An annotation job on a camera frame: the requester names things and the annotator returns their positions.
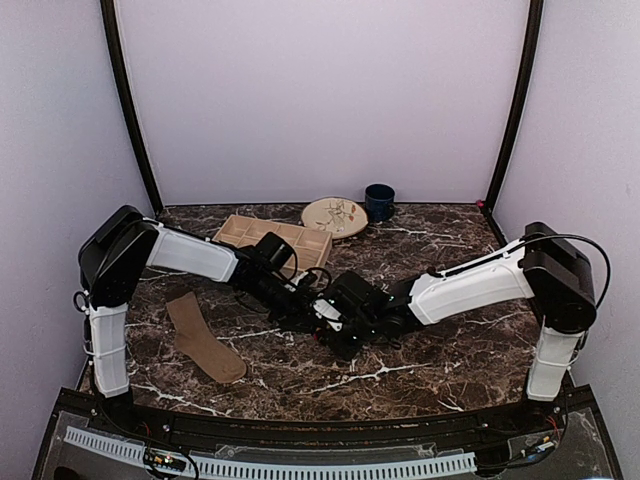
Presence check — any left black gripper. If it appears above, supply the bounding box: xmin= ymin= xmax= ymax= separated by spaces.
xmin=243 ymin=274 xmax=324 ymax=333

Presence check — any wooden compartment tray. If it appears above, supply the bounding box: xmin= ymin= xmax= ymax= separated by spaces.
xmin=212 ymin=214 xmax=334 ymax=279

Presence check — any plain brown sock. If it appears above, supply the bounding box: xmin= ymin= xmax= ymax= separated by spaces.
xmin=166 ymin=289 xmax=247 ymax=384

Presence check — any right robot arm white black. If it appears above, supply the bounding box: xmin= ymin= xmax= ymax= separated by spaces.
xmin=311 ymin=222 xmax=605 ymax=434

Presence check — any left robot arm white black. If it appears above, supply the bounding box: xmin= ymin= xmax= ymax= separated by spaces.
xmin=78 ymin=205 xmax=318 ymax=436

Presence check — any cream floral ceramic plate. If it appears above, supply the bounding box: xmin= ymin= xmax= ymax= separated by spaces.
xmin=301 ymin=197 xmax=368 ymax=239

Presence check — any dark blue mug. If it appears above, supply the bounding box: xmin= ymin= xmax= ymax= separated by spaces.
xmin=365 ymin=184 xmax=395 ymax=223

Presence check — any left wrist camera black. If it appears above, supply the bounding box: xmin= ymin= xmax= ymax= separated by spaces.
xmin=255 ymin=232 xmax=295 ymax=271

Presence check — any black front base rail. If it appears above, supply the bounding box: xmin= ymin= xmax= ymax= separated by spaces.
xmin=91 ymin=400 xmax=558 ymax=450

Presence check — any white slotted cable duct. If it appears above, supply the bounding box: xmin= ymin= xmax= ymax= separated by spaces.
xmin=63 ymin=426 xmax=477 ymax=479

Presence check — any left black frame post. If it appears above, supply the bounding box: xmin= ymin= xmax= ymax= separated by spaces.
xmin=100 ymin=0 xmax=164 ymax=215

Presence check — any black frame post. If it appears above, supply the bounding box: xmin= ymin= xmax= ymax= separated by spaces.
xmin=484 ymin=0 xmax=545 ymax=211
xmin=100 ymin=0 xmax=164 ymax=215

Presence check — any right black frame post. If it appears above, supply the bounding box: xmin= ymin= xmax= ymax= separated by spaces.
xmin=484 ymin=0 xmax=545 ymax=211

